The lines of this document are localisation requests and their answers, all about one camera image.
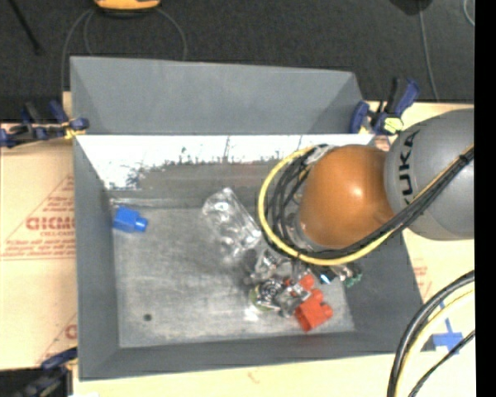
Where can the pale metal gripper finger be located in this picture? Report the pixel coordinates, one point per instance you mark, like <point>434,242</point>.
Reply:
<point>266,264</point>
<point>292,296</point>

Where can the red toy block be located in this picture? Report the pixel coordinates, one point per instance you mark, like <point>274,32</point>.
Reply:
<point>314,310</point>

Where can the small round green-rimmed disc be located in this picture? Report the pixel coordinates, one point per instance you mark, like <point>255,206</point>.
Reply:
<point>265,294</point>

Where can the clear plastic bottle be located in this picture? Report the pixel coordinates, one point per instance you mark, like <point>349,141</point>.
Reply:
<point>230,226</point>

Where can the grey metal bin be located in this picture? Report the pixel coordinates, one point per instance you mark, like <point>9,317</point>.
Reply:
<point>182,263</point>

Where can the blue toy block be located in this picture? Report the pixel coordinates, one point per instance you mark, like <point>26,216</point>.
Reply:
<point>128,219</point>

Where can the brown cardboard board, red print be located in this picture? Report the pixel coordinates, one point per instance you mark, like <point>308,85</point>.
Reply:
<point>33,263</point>

